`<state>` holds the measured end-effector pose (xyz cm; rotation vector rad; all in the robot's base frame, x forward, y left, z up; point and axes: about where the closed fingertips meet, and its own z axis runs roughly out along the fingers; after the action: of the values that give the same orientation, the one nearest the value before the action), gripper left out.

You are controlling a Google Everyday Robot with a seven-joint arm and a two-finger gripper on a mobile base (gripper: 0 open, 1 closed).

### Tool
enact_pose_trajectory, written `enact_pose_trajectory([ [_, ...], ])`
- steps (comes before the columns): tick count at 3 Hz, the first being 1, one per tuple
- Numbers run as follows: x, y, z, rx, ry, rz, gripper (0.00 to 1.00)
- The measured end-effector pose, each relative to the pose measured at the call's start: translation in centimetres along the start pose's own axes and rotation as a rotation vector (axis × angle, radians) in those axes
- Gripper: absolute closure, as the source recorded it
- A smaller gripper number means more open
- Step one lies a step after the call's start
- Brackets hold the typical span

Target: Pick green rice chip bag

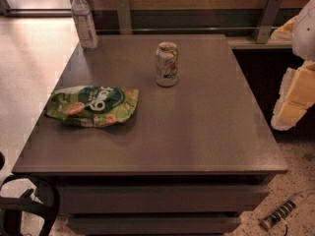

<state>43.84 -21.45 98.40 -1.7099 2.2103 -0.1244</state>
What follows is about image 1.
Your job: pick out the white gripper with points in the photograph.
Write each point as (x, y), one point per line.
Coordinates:
(304, 33)

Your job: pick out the green rice chip bag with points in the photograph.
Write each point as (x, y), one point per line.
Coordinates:
(92, 106)

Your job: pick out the white soda can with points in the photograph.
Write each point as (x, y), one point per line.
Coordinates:
(166, 64)

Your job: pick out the grey drawer cabinet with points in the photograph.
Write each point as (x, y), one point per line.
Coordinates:
(189, 161)

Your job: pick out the clear plastic water bottle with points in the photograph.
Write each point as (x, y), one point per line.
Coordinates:
(84, 23)

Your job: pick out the right metal wall bracket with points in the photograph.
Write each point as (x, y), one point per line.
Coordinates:
(261, 33)

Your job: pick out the metal wall bracket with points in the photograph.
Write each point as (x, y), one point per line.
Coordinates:
(124, 16)
(261, 33)

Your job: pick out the left metal wall bracket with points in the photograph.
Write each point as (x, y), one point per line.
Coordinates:
(124, 16)

